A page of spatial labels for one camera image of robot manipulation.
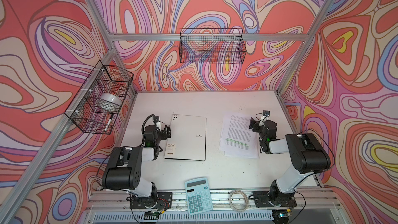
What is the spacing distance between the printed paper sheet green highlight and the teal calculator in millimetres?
220

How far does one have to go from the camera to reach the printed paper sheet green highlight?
2.97ft

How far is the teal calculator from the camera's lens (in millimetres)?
718
